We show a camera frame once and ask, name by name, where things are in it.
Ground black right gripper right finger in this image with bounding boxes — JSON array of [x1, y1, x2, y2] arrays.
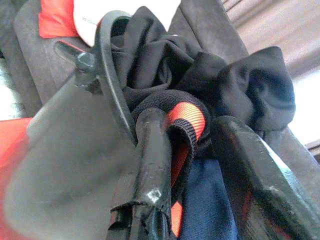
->
[[211, 115, 320, 240]]

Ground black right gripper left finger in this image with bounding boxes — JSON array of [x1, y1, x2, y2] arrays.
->
[[108, 107, 174, 240]]

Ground black garment red stripes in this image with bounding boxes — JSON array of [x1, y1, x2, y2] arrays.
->
[[109, 6, 297, 201]]

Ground navy garment red trim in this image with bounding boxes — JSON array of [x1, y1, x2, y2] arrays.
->
[[172, 157, 241, 240]]

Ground black plastic bucket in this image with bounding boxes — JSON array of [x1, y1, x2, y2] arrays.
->
[[3, 9, 141, 240]]

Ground dark grey sofa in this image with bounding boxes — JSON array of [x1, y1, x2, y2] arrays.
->
[[0, 0, 320, 208]]

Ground red cushion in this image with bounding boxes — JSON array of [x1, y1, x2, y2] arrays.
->
[[38, 0, 78, 39]]

